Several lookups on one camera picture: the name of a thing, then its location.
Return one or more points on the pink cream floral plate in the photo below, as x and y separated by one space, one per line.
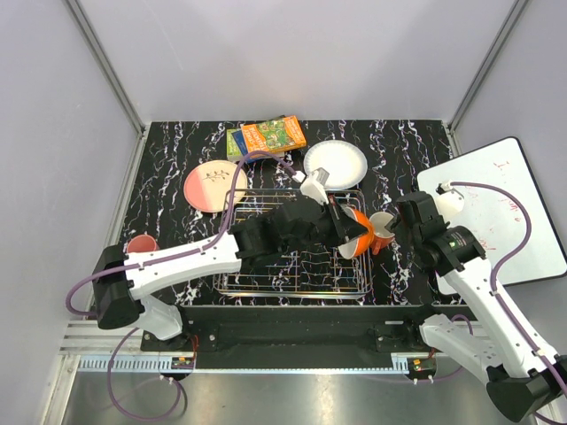
207 186

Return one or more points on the white dry erase board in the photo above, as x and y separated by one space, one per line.
498 222

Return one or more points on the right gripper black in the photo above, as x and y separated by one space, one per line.
395 222

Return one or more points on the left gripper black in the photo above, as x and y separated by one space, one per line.
344 227

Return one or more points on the blue book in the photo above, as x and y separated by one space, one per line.
240 143

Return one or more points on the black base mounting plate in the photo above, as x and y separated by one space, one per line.
295 337

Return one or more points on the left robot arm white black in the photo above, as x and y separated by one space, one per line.
124 285

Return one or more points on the steel wire dish rack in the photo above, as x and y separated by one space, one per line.
314 273

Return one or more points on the green book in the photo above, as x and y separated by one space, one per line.
233 152

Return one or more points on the white paper plate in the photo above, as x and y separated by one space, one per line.
343 161

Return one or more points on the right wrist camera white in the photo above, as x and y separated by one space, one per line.
449 202

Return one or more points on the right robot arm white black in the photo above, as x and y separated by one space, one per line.
520 370

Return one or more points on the orange bowl white inside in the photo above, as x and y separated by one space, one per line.
357 246

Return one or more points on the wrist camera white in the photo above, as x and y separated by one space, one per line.
312 185
449 202

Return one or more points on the pink plastic cup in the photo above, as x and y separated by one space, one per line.
141 244

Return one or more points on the orange ceramic mug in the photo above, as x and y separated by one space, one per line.
382 236

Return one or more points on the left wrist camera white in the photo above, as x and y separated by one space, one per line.
312 185

